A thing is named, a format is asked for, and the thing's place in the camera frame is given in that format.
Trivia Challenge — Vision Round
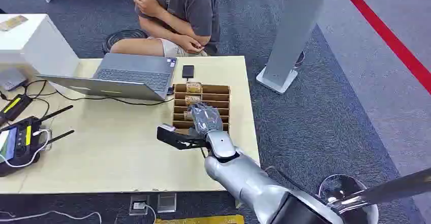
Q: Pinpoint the white charging cable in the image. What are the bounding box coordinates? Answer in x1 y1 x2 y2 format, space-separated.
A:
0 129 52 169

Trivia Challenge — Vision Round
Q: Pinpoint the small grey box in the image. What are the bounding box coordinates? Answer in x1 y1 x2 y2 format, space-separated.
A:
0 68 29 92

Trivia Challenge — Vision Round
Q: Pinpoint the grey open laptop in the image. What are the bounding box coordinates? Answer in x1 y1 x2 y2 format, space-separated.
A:
35 52 178 102

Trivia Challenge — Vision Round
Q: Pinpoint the yellow board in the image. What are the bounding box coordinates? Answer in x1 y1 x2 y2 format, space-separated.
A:
154 214 245 224

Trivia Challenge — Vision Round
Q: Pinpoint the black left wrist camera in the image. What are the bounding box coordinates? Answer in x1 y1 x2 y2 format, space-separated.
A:
156 123 208 151

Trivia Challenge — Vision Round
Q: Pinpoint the red barrier strip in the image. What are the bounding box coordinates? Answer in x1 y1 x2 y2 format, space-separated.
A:
334 0 431 96

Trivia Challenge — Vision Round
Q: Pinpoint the black coiled cable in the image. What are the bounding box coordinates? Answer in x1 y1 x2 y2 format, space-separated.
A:
101 28 149 54

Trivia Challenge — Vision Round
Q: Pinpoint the phone mounted on controller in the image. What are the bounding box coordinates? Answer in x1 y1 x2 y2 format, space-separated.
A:
0 126 18 165

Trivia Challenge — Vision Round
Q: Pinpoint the person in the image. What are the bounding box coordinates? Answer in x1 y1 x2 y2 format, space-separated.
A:
109 0 222 58

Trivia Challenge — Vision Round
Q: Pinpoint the floor socket with white plug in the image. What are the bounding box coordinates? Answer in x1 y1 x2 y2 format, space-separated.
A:
128 194 150 216

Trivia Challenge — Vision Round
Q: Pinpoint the black and yellow device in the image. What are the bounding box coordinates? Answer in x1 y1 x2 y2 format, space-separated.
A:
0 94 34 126

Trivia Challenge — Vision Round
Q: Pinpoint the gold card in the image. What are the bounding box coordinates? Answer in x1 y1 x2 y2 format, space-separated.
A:
0 14 28 33

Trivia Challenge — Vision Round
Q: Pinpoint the wooden slotted card box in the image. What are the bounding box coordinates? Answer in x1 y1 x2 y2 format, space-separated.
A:
172 82 232 136

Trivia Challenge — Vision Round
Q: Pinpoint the black remote controller with antennas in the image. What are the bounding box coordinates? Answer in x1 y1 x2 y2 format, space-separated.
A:
0 105 75 178

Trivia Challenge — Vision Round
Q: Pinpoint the black laptop cable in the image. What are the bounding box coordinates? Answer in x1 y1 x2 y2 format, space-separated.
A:
24 79 175 107

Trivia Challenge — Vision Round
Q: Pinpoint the white floor cable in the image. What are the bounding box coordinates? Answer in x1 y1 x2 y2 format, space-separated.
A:
0 210 103 224

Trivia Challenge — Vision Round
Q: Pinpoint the white cabinet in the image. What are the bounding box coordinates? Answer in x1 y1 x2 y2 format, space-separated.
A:
0 13 80 83

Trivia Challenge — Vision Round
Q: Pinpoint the steel floor socket plate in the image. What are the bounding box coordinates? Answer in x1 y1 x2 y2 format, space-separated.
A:
157 193 177 213

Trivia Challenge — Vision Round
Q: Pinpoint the black smartphone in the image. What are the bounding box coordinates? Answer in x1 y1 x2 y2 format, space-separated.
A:
181 65 195 80

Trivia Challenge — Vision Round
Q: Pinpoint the grey standing pillar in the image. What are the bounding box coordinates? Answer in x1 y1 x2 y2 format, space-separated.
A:
255 0 334 95

